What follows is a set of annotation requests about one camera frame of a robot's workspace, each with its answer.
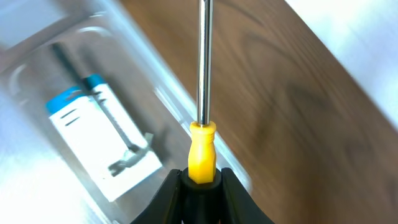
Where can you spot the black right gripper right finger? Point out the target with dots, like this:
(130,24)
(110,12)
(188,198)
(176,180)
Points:
(237,206)

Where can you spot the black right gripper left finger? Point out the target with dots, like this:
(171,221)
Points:
(164,208)

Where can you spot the black yellow screwdriver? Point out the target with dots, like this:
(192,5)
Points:
(201,180)

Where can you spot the small black-handled hammer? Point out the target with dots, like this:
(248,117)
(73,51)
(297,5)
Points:
(103,97)

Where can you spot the blue white cardboard box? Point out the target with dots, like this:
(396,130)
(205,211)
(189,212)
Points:
(95,143)

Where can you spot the clear plastic container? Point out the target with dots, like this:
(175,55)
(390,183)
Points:
(42,181)

